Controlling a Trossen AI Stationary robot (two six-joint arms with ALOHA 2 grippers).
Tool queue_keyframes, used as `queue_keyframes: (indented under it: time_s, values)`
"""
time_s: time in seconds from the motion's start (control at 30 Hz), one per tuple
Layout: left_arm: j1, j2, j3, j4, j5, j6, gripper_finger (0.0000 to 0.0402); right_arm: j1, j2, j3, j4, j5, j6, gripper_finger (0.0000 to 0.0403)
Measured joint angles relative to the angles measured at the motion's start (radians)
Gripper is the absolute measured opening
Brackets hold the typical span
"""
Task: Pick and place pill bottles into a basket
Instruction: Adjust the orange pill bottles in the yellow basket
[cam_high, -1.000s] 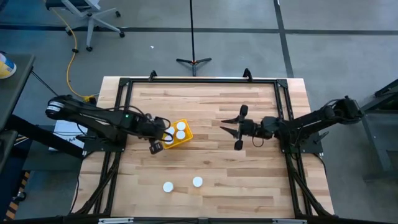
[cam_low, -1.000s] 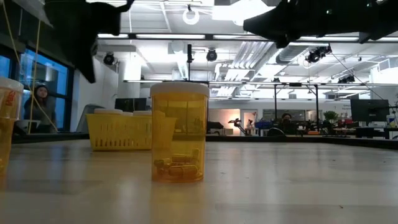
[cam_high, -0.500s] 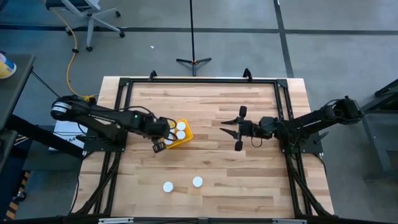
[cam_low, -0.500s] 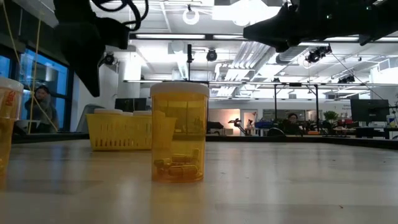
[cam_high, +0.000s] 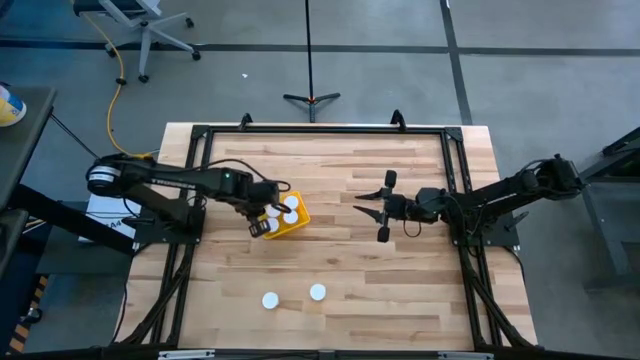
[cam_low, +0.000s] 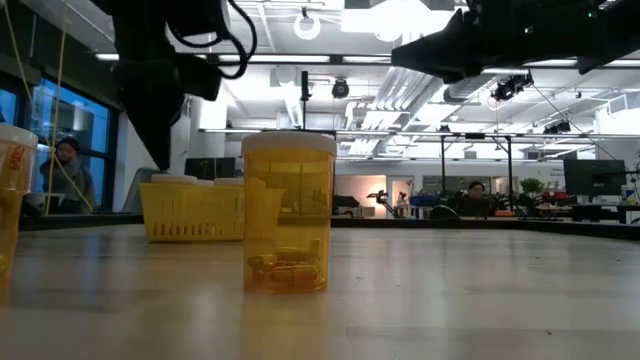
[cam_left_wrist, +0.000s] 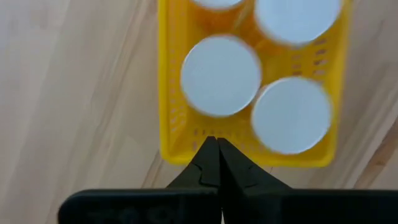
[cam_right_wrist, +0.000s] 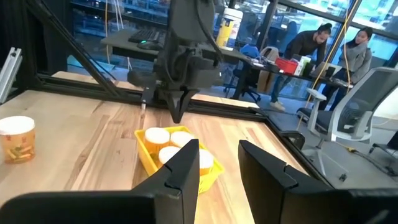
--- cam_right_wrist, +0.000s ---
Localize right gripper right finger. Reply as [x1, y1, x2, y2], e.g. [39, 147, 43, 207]
[238, 139, 398, 224]

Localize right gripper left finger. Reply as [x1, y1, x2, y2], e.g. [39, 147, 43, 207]
[0, 139, 200, 224]

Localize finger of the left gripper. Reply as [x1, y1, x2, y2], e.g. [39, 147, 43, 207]
[162, 90, 183, 124]
[182, 89, 200, 123]

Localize yellow power cable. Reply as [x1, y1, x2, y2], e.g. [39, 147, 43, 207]
[295, 0, 363, 131]

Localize yellow plastic basket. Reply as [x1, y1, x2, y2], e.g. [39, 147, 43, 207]
[134, 125, 226, 195]

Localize red box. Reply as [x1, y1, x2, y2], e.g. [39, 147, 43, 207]
[274, 57, 300, 75]

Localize white ball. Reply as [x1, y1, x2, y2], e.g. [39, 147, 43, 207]
[157, 146, 181, 169]
[198, 149, 215, 177]

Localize black computer mouse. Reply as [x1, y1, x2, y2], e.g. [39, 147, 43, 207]
[136, 40, 165, 52]

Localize black keyboard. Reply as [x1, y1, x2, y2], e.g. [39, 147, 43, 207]
[127, 28, 162, 44]

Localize person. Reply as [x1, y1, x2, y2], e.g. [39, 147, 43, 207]
[318, 26, 374, 112]
[269, 22, 333, 112]

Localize beige bag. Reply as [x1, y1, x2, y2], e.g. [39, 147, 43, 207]
[257, 45, 280, 94]

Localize black aluminium rig frame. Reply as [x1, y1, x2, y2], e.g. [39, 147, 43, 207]
[0, 0, 336, 187]

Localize yellow white wipes canister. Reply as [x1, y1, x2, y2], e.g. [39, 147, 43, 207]
[215, 7, 244, 52]

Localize grey white office chair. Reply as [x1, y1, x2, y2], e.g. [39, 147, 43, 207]
[296, 66, 398, 178]

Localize blue chair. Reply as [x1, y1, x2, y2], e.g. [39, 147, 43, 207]
[223, 43, 262, 103]

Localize amber pill bottle white cap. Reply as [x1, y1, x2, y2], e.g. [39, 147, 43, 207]
[144, 127, 171, 155]
[0, 115, 36, 165]
[170, 131, 195, 149]

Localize dark grey desk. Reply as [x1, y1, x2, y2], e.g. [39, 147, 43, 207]
[99, 28, 259, 100]

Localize black frame handle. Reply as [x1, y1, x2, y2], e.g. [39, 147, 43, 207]
[279, 130, 307, 151]

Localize silver aluminium extrusion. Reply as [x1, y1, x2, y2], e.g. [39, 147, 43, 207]
[0, 47, 24, 105]

